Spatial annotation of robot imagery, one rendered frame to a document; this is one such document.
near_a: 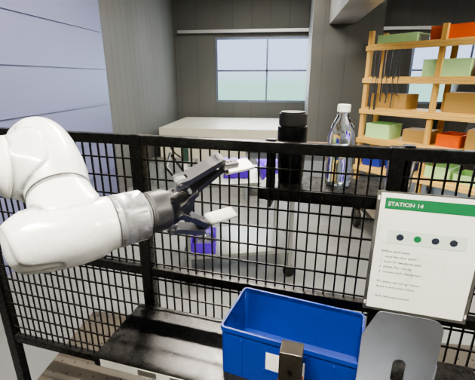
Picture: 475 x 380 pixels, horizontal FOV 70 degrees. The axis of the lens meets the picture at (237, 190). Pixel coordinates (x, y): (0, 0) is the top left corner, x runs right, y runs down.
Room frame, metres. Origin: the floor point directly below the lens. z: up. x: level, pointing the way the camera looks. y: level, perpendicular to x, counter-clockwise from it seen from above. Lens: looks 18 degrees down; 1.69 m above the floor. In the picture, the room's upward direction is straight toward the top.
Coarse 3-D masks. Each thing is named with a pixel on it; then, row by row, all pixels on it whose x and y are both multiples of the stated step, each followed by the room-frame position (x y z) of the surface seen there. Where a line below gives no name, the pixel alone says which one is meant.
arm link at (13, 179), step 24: (24, 120) 0.59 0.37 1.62; (48, 120) 0.61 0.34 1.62; (0, 144) 0.52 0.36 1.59; (24, 144) 0.53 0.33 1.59; (48, 144) 0.55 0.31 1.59; (72, 144) 0.59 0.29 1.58; (0, 168) 0.50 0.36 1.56; (24, 168) 0.51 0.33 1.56; (48, 168) 0.52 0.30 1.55; (72, 168) 0.54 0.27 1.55; (0, 192) 0.51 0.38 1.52; (24, 192) 0.51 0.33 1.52
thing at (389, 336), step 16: (384, 320) 0.45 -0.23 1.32; (400, 320) 0.44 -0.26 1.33; (416, 320) 0.43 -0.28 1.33; (432, 320) 0.43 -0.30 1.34; (368, 336) 0.45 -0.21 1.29; (384, 336) 0.45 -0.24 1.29; (400, 336) 0.44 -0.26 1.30; (416, 336) 0.43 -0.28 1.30; (432, 336) 0.43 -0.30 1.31; (368, 352) 0.45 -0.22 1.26; (384, 352) 0.45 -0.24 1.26; (400, 352) 0.44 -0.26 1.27; (416, 352) 0.43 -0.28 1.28; (432, 352) 0.43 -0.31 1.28; (368, 368) 0.45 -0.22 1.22; (384, 368) 0.44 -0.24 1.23; (416, 368) 0.43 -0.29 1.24; (432, 368) 0.43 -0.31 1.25
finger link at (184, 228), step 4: (180, 224) 0.63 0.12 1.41; (184, 224) 0.64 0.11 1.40; (188, 224) 0.65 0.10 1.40; (192, 224) 0.66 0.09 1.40; (172, 228) 0.61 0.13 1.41; (180, 228) 0.62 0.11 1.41; (184, 228) 0.62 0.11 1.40; (188, 228) 0.63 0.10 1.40; (192, 228) 0.64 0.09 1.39; (196, 228) 0.65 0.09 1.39; (168, 232) 0.60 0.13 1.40; (172, 232) 0.60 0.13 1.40; (176, 232) 0.61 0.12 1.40; (180, 232) 0.62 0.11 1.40; (184, 232) 0.62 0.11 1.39; (188, 232) 0.63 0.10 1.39; (192, 232) 0.64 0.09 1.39; (196, 232) 0.65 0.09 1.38; (200, 232) 0.65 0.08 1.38; (204, 232) 0.66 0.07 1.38
